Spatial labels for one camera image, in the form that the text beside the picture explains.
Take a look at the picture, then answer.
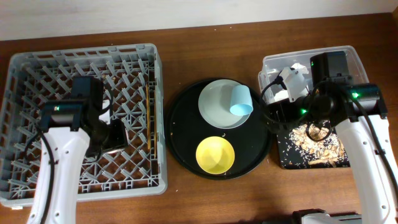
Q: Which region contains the food scraps and rice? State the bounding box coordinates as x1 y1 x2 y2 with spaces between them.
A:
281 123 348 167

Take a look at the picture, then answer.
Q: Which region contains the clear plastic waste bin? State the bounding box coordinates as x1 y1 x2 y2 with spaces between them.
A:
258 45 369 115

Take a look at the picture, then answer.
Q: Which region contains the blue plastic cup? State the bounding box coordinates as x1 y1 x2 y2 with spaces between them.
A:
229 85 253 116

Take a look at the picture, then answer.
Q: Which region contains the black rectangular tray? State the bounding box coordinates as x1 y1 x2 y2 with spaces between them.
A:
273 111 351 170

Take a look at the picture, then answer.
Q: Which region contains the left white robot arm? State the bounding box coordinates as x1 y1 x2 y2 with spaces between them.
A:
27 77 128 223

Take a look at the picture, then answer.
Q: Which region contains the grey round plate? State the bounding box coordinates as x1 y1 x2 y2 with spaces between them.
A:
198 79 250 129

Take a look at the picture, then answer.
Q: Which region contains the yellow plastic bowl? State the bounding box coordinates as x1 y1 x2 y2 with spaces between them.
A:
195 136 235 175

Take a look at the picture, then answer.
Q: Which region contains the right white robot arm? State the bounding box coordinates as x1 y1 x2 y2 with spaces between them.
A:
259 46 397 223

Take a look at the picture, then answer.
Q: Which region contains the grey plastic dishwasher rack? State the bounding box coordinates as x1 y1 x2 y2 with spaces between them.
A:
1 44 168 209

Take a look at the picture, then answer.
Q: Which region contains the white paper napkin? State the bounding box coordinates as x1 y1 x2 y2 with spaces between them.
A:
274 63 309 101

